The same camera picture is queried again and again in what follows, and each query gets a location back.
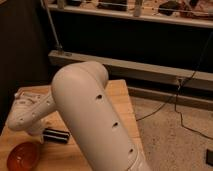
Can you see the black striped eraser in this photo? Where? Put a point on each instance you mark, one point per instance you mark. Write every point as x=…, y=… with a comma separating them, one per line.
x=57, y=136

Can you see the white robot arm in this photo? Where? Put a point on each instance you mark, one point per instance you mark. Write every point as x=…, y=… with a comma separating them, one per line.
x=78, y=95

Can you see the wooden beam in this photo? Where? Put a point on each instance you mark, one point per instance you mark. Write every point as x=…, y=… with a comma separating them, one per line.
x=136, y=70

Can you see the metal pole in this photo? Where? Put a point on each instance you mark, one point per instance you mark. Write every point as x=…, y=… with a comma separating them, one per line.
x=58, y=44

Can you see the wooden shelf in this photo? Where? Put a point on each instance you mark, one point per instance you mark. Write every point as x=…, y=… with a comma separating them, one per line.
x=196, y=13

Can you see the orange bowl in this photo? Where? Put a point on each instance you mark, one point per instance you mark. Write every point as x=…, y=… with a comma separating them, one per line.
x=24, y=157

